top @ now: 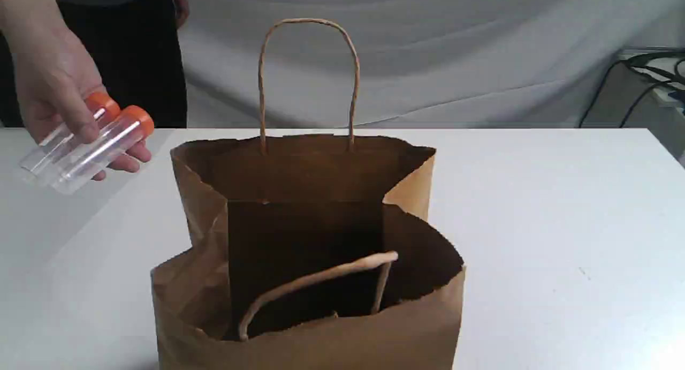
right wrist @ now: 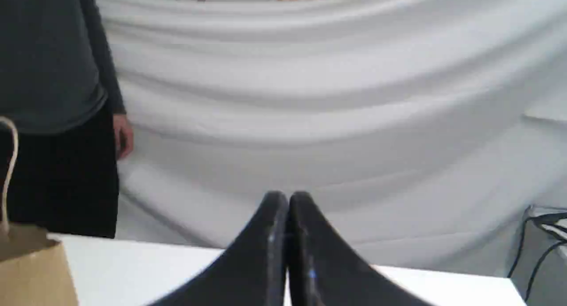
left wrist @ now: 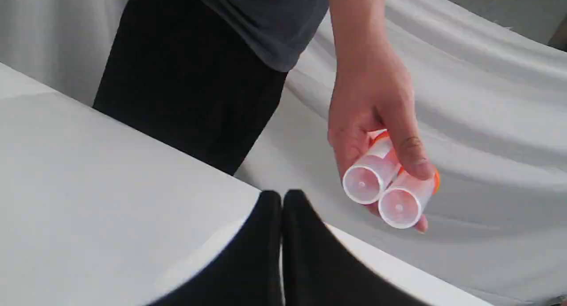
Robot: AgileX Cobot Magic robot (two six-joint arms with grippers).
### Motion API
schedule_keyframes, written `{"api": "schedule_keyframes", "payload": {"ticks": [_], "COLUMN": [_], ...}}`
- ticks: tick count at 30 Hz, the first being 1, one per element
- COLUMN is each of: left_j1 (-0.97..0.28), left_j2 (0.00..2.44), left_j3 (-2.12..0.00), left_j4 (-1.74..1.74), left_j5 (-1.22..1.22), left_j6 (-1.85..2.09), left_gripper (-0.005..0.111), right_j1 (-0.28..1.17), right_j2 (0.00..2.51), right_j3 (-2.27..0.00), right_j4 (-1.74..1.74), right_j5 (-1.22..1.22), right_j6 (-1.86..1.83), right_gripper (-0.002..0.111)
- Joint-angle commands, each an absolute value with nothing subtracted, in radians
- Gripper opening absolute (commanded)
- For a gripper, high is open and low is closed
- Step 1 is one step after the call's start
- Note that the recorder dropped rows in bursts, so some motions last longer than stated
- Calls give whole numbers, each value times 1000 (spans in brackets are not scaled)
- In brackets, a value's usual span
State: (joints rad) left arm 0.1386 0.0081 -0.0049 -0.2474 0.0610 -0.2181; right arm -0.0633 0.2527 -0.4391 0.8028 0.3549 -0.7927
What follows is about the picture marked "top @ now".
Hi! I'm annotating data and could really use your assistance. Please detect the person's left hand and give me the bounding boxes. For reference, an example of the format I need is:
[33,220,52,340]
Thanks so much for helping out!
[173,0,190,29]

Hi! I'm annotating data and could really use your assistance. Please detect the person's right hand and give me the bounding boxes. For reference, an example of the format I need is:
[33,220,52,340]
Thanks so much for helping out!
[12,32,152,181]

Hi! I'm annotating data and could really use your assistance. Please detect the clear tube orange cap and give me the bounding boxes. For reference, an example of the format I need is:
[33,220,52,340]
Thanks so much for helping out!
[19,92,120,186]
[47,105,155,194]

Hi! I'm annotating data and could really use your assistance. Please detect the brown paper bag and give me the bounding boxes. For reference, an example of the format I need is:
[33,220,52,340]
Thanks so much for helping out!
[151,18,466,370]

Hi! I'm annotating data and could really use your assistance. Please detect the person's right forearm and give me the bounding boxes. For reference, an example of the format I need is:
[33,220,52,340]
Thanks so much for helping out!
[1,0,71,52]

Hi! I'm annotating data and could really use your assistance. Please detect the person's dark torso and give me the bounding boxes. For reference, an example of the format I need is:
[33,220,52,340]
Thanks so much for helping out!
[2,0,187,129]

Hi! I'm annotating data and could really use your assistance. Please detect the white draped backdrop cloth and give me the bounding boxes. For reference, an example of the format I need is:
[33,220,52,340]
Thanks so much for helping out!
[179,0,683,129]

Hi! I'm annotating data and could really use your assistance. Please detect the black cables at right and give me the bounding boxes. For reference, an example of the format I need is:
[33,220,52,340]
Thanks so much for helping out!
[579,50,685,129]

